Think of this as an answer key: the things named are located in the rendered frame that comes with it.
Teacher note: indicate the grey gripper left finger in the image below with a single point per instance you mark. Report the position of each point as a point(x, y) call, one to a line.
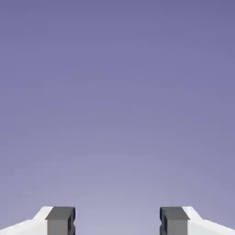
point(57, 223)

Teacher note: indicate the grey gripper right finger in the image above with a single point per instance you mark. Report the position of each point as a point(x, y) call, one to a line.
point(177, 223)

